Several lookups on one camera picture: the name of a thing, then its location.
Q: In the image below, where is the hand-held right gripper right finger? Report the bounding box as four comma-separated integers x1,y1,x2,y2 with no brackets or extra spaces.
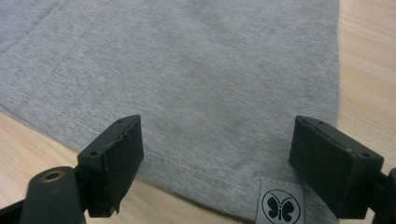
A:
289,115,385,220

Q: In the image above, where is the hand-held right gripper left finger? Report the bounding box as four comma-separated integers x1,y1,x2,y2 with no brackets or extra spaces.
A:
77,114,145,218

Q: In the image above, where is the grey knit garment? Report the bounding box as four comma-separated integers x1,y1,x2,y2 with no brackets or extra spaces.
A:
0,0,341,224

